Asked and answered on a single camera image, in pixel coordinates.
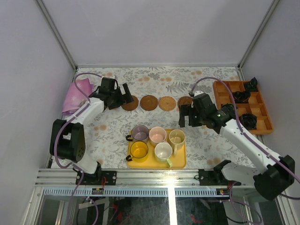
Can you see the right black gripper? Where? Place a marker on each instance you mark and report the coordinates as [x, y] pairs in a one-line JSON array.
[[186, 110]]

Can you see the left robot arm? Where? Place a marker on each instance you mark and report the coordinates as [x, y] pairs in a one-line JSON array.
[[68, 138]]

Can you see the dark brown wooden coaster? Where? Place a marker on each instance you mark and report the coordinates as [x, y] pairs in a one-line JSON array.
[[131, 106]]

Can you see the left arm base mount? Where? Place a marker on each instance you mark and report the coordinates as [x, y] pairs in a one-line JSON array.
[[104, 178]]

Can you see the purple folded cloth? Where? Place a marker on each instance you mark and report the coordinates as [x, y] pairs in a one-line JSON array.
[[74, 98]]

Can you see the black coiled item bottom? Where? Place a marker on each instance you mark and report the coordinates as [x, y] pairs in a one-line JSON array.
[[248, 120]]

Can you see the pale green mug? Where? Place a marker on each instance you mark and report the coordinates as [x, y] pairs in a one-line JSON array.
[[176, 140]]

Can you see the black coiled item top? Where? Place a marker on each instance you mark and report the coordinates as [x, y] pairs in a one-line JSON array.
[[251, 85]]

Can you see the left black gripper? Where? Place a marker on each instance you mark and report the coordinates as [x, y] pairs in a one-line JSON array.
[[120, 96]]

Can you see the reddish brown wooden coaster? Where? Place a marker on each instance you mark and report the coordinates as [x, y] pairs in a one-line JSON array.
[[185, 100]]

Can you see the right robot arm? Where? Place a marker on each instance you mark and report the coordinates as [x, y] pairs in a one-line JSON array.
[[272, 175]]

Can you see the woven rattan coaster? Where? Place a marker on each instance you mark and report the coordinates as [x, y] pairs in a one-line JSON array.
[[167, 103]]

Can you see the black coiled item middle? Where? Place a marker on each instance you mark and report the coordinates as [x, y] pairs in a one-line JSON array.
[[241, 97]]

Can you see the orange compartment organizer tray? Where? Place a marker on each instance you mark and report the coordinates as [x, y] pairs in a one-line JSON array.
[[254, 106]]

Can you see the white mug green handle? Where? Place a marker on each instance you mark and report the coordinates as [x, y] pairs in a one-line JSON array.
[[163, 152]]

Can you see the yellow mug black handle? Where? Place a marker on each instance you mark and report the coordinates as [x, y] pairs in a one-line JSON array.
[[138, 152]]

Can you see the purple mug black handle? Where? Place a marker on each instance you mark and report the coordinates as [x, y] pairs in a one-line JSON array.
[[139, 133]]

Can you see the pink cup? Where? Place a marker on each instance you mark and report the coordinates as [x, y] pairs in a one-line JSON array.
[[157, 135]]

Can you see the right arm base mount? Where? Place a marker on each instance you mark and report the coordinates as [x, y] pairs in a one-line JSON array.
[[212, 178]]

